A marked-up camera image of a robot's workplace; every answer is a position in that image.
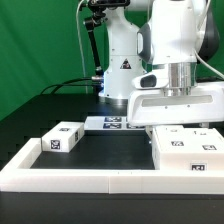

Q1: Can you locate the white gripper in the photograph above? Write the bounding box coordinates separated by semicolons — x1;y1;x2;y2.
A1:
127;82;224;126

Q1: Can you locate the white cabinet door panel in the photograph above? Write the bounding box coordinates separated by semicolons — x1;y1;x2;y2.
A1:
146;125;192;151

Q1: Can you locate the white cabinet body box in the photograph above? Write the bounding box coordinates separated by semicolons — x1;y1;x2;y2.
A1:
145;124;224;171

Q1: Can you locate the white cabinet top block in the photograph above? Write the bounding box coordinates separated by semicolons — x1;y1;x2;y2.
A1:
41;121;85;153

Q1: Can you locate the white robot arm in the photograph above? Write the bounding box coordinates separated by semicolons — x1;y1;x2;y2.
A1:
84;0;224;126

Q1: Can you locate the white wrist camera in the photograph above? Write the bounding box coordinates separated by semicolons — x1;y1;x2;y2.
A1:
132;72;168;90

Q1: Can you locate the white marker base plate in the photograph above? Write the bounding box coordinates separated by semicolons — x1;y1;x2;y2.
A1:
84;116;145;134

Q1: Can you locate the black cable bundle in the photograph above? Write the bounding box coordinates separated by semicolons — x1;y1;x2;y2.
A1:
40;76;105;96

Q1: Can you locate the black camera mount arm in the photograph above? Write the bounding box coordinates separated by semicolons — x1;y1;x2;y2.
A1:
84;0;130;77

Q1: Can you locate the white hanging cable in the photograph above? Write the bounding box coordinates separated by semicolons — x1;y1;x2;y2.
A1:
75;0;90;95

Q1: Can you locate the white workspace border frame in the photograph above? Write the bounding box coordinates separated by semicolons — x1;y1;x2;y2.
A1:
0;138;224;195

